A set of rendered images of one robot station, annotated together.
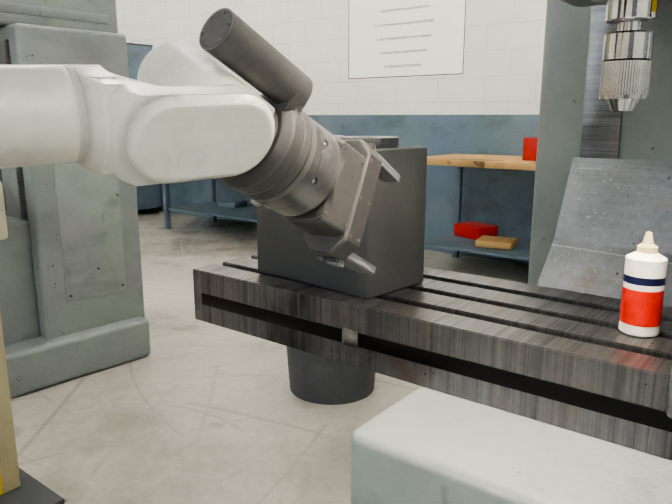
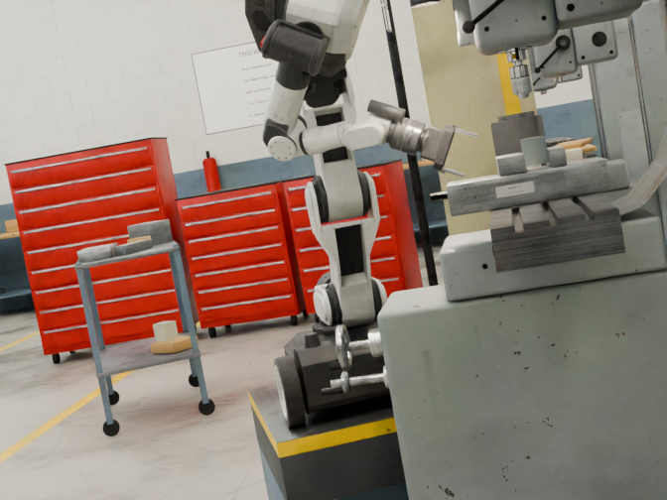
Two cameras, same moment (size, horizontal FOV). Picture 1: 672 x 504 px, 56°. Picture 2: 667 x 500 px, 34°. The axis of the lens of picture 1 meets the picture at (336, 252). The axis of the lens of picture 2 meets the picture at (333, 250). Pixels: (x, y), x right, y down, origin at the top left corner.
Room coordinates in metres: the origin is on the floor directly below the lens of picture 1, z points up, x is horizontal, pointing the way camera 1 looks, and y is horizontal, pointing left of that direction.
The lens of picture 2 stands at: (-1.02, -2.34, 1.15)
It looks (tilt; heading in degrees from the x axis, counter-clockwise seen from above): 5 degrees down; 62
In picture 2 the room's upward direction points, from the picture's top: 10 degrees counter-clockwise
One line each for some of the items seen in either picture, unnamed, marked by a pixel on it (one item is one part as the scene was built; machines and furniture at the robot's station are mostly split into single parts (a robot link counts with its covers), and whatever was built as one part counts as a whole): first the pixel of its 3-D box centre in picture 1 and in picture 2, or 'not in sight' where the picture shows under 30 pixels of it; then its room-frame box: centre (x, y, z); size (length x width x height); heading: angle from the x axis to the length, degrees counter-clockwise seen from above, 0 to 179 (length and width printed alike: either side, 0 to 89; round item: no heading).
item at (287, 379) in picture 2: not in sight; (289, 391); (0.26, 0.42, 0.50); 0.20 x 0.05 x 0.20; 71
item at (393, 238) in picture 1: (337, 208); (521, 150); (0.88, 0.00, 1.06); 0.22 x 0.12 x 0.20; 46
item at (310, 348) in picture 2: not in sight; (356, 329); (0.59, 0.57, 0.59); 0.64 x 0.52 x 0.33; 71
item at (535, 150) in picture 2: not in sight; (534, 151); (0.56, -0.43, 1.07); 0.06 x 0.05 x 0.06; 54
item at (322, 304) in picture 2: not in sight; (349, 301); (0.60, 0.60, 0.68); 0.21 x 0.20 x 0.13; 71
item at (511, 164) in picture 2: not in sight; (510, 164); (0.52, -0.40, 1.05); 0.15 x 0.06 x 0.04; 54
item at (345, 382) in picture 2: not in sight; (360, 380); (0.34, 0.14, 0.54); 0.22 x 0.06 x 0.06; 142
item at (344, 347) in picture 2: not in sight; (357, 345); (0.27, 0.01, 0.66); 0.16 x 0.12 x 0.12; 142
